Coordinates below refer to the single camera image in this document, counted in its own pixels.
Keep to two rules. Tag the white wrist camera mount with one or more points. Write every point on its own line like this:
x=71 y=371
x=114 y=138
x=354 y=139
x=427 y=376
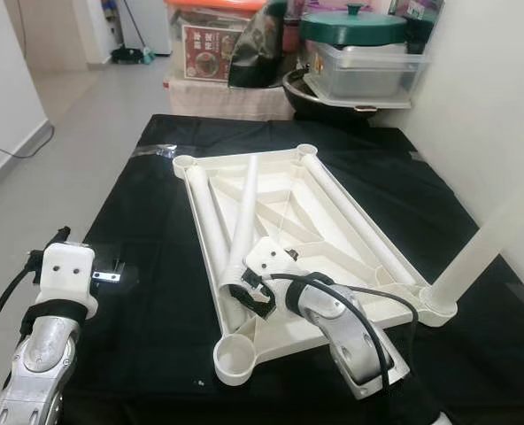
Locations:
x=69 y=270
x=273 y=257

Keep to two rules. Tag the white plastic table top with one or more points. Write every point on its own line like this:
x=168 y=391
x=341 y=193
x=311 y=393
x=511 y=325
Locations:
x=333 y=221

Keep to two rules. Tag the beige cloth covered platform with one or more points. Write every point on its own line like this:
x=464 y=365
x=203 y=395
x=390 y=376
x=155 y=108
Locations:
x=222 y=99

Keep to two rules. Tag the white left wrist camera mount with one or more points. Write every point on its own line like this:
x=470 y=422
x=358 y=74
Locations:
x=69 y=270

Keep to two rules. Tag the black wok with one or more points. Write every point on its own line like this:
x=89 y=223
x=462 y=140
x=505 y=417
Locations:
x=324 y=104

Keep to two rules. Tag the glossy black bag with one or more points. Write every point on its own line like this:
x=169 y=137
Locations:
x=258 y=49

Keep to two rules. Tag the green black floor mop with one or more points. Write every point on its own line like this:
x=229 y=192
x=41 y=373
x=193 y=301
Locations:
x=134 y=55

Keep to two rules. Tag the green round pot lid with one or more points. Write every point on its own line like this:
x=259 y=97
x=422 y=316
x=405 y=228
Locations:
x=355 y=28

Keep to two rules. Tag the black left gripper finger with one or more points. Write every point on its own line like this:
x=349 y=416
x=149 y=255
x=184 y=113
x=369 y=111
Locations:
x=61 y=239

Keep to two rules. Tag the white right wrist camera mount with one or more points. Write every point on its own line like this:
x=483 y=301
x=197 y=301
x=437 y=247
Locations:
x=273 y=257

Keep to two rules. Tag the dark package with label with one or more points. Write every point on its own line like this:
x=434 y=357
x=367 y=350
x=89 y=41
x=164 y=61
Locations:
x=417 y=22

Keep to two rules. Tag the clear tape strip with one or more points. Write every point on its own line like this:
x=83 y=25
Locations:
x=156 y=150
x=120 y=257
x=420 y=154

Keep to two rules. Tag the dark red container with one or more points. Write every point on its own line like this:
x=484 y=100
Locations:
x=294 y=40

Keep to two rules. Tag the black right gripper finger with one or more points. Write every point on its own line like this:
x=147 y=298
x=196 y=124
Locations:
x=258 y=306
x=255 y=271

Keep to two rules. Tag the clear plastic container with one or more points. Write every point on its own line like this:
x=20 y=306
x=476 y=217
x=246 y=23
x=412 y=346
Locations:
x=368 y=71

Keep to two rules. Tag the clear box with orange lid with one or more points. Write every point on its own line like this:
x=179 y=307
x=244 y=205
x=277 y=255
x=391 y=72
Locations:
x=213 y=6

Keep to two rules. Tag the red printed carton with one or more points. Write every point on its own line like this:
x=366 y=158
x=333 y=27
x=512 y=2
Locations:
x=209 y=55

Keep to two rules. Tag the black tablecloth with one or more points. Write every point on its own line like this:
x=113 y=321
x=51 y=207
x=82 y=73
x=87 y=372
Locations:
x=165 y=354

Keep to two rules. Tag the white cabinet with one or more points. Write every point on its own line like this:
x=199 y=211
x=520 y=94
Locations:
x=151 y=27

